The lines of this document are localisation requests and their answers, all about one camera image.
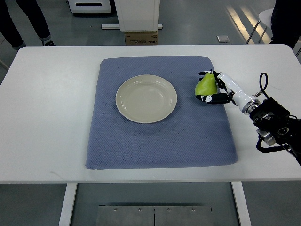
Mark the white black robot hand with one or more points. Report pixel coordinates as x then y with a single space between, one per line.
229 91

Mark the green pear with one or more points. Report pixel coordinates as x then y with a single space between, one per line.
207 84

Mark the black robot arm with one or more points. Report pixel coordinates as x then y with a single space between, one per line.
277 129

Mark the grey floor socket plate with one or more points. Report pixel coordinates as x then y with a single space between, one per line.
223 39

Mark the beige ceramic plate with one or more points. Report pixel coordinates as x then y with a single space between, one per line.
146 99

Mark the blue textured cloth mat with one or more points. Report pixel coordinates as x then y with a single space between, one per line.
195 134

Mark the white chair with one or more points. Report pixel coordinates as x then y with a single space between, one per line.
264 18

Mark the person in black clothes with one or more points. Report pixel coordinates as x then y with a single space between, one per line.
286 22

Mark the white table leg right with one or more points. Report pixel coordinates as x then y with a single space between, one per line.
241 205

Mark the white table leg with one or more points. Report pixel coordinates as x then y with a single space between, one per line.
68 204
241 205

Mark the cardboard box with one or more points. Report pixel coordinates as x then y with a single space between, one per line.
141 38

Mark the white appliance with slot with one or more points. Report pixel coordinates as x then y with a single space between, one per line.
89 6

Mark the white table leg left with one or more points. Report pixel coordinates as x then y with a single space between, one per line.
68 204

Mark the person in dark trousers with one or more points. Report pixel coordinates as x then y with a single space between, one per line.
18 15

